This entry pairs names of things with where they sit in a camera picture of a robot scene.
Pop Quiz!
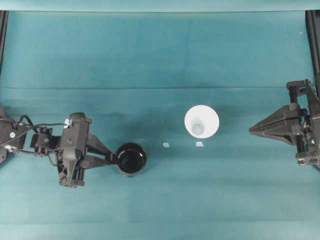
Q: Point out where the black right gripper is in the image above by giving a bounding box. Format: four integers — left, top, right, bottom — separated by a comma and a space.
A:
249, 79, 320, 170

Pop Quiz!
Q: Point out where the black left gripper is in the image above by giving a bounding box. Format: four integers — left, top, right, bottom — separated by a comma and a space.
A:
57, 117, 116, 188

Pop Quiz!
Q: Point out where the black cup holder with handle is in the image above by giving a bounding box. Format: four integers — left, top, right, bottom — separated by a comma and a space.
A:
115, 142, 148, 177

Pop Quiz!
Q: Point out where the white paper cup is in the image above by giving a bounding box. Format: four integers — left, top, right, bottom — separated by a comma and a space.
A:
184, 105, 220, 139

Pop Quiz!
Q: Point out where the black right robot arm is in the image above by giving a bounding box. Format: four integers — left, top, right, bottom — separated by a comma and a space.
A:
248, 10, 320, 168

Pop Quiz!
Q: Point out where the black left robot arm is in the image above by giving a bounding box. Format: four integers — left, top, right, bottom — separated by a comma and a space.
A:
0, 109, 118, 188

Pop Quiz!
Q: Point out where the small clear tape right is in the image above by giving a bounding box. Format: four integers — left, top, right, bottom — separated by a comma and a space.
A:
196, 141, 204, 147

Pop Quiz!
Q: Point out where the teal table cloth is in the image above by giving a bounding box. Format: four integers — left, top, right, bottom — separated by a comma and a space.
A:
0, 0, 320, 240

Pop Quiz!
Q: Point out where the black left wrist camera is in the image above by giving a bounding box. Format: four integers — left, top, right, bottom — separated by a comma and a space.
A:
69, 112, 86, 126

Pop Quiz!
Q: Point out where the black left camera cable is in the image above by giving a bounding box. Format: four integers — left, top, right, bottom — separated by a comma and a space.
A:
14, 114, 72, 136

